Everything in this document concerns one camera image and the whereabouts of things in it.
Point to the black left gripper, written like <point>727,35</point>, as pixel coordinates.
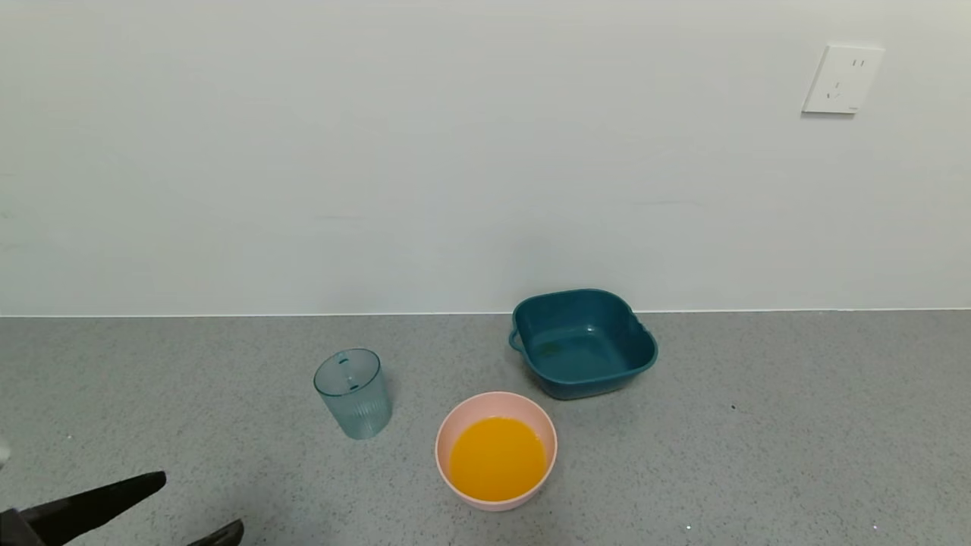
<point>34,518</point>

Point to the translucent blue-green ribbed plastic cup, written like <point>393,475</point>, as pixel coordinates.
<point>356,409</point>

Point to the orange liquid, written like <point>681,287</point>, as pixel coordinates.
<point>497,459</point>

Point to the pink round bowl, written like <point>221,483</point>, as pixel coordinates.
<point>493,402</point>

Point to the teal square plastic basin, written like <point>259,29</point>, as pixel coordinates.
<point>584,349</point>

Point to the white wall socket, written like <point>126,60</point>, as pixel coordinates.
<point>842,80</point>

